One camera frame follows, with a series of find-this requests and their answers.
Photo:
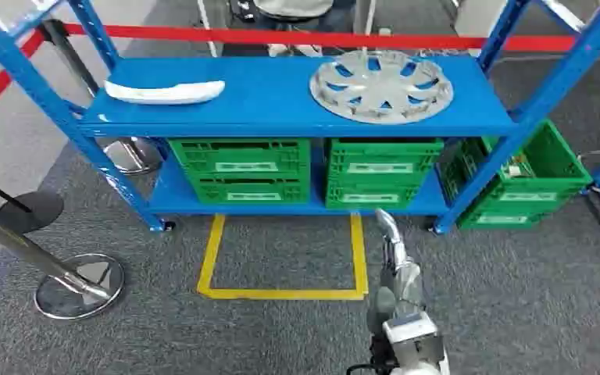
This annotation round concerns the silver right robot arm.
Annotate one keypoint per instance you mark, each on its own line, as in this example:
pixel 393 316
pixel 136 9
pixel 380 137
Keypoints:
pixel 419 370

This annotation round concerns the green plastic crate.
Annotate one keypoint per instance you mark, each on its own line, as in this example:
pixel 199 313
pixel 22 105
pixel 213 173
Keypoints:
pixel 548 171
pixel 507 215
pixel 243 155
pixel 372 195
pixel 383 158
pixel 251 190

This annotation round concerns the black barrier stanchion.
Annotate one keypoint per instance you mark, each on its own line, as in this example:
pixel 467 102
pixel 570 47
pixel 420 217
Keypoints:
pixel 31 212

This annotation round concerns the white curved plastic trim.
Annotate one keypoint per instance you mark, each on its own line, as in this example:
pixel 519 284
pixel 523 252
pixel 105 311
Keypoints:
pixel 165 93

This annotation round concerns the chrome barrier stanchion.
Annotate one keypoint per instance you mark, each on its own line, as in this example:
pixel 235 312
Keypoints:
pixel 134 158
pixel 80 290

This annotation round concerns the white metal table leg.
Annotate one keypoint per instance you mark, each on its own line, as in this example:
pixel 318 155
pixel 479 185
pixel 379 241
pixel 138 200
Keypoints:
pixel 208 31
pixel 367 15

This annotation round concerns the yellow floor tape outline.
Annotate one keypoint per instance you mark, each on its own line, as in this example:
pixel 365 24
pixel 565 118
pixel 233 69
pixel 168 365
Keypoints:
pixel 284 294

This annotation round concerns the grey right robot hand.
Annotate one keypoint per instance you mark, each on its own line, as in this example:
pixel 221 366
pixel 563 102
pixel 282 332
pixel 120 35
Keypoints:
pixel 406 287

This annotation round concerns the silver plastic hubcap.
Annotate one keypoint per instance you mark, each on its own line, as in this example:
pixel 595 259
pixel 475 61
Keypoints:
pixel 383 96

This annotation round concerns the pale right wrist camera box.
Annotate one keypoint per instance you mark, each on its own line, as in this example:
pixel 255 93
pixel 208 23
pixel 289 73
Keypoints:
pixel 414 339

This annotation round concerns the person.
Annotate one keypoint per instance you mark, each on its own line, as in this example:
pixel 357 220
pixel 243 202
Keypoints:
pixel 295 6

